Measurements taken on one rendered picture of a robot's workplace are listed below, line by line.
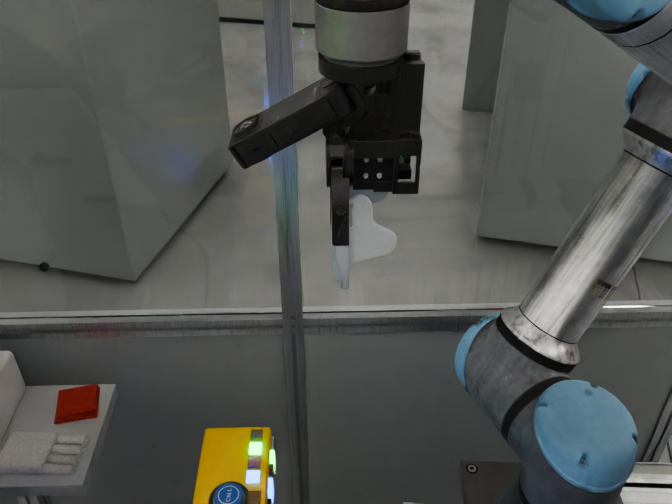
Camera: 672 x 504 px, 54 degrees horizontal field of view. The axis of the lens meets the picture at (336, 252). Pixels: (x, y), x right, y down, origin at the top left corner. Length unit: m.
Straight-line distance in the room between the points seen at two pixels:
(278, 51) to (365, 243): 0.52
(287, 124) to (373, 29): 0.11
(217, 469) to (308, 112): 0.59
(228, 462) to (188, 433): 0.60
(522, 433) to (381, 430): 0.75
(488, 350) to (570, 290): 0.13
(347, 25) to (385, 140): 0.10
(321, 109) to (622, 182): 0.41
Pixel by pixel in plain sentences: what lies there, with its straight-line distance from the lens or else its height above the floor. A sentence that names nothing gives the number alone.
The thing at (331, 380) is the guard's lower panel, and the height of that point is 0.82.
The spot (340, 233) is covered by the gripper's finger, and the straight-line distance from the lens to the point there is 0.58.
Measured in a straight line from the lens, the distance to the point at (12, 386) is 1.43.
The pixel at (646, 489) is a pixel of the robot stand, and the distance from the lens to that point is 1.20.
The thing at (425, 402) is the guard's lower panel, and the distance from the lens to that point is 1.51.
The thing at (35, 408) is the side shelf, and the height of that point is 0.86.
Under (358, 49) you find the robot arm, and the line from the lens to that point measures 0.52.
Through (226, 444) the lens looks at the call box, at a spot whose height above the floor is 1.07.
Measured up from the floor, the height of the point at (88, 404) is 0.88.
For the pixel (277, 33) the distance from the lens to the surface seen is 1.04.
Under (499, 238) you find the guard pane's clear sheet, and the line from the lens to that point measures 1.26.
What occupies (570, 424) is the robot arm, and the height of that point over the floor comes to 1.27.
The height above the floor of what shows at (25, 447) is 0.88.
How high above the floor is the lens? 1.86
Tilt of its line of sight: 35 degrees down
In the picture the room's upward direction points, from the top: straight up
